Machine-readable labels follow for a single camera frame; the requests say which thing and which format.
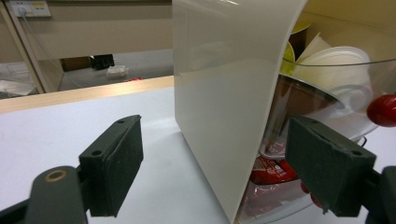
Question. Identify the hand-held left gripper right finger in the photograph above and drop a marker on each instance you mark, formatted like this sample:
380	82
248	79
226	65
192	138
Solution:
330	165

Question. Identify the white table mat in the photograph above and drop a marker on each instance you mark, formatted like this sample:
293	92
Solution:
46	140

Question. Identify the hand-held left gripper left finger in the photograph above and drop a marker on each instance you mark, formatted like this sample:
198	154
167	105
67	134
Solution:
109	165

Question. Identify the white plastic packet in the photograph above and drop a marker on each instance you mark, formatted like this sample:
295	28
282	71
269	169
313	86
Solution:
117	71

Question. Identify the yellow bowl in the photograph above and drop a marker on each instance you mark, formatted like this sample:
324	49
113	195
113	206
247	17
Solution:
288	59

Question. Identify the red drink can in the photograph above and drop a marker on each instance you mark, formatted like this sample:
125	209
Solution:
134	79

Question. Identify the red snack packets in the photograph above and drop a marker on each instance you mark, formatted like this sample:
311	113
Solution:
271	171

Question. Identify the brown cardboard box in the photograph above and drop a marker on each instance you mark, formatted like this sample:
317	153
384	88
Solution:
76	63

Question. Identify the white bowl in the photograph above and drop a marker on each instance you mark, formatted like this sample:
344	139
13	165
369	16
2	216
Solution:
333	71

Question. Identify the white wall socket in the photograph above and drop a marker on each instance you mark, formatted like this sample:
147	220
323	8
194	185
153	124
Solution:
30	7

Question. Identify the black object under desk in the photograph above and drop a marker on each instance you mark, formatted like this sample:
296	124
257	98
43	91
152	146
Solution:
102	61

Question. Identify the beige desk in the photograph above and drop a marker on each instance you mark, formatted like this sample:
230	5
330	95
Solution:
102	34

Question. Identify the cream bread box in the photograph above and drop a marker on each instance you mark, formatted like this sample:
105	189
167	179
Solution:
224	93

